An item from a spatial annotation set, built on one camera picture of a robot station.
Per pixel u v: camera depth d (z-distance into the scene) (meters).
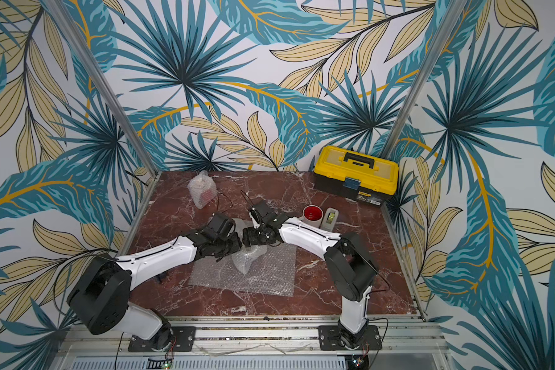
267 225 0.65
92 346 0.75
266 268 0.88
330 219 0.98
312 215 0.99
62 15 0.69
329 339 0.73
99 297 0.42
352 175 0.99
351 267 0.48
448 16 0.70
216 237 0.68
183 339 0.73
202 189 1.02
